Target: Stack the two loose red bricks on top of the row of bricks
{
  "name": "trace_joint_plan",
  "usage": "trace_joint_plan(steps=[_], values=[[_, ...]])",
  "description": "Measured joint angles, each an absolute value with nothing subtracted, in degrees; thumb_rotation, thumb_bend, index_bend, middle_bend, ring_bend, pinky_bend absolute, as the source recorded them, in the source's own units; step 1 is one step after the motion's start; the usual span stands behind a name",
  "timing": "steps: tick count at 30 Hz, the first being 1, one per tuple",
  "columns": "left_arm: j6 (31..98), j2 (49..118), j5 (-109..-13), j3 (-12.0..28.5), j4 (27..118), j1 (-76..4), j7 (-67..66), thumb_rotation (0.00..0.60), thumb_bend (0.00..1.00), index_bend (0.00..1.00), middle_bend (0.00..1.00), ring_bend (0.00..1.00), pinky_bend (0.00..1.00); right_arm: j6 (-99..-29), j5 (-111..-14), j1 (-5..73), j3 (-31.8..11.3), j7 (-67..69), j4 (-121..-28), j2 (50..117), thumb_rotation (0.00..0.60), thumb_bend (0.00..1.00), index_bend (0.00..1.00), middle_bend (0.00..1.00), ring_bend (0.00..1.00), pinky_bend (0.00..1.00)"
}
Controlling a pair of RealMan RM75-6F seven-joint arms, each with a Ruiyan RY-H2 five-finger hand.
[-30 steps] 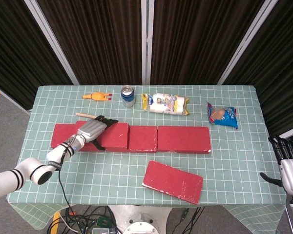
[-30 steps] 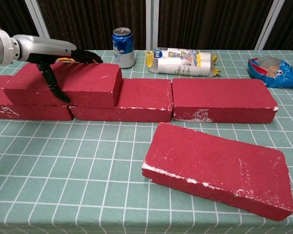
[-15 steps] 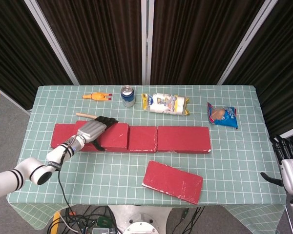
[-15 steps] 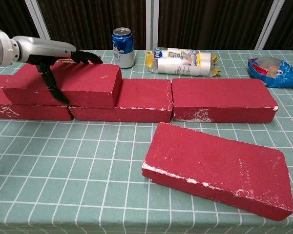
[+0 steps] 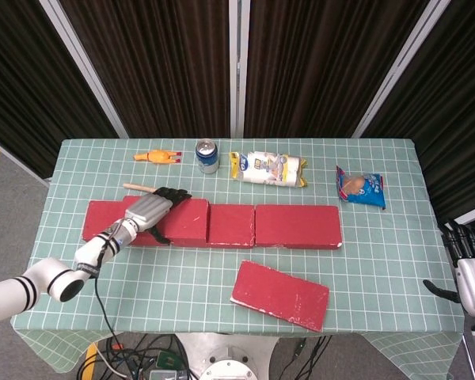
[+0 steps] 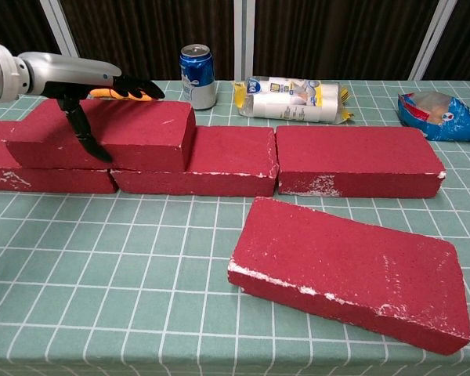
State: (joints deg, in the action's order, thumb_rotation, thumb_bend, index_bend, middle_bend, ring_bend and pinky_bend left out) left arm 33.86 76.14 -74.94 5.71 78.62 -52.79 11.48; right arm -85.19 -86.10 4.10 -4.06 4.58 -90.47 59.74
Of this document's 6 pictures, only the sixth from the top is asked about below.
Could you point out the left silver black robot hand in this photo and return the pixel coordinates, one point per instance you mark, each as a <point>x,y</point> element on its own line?
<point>70,72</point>

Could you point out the red brick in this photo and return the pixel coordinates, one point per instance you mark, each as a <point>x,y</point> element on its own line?
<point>227,156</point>
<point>337,266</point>
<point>43,180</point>
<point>352,152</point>
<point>141,129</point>

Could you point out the yellow rubber chicken toy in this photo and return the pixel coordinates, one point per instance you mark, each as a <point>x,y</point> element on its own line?
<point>100,92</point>

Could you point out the blue silver soda can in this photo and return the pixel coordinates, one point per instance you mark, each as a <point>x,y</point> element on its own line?
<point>197,78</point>

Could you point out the clear bag of white rolls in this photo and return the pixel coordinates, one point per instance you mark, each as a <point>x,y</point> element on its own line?
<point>286,98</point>

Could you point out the green checked tablecloth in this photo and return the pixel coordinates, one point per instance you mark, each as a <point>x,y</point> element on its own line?
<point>141,293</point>

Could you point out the blue snack bag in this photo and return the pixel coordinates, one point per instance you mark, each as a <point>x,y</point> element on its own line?
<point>454,121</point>

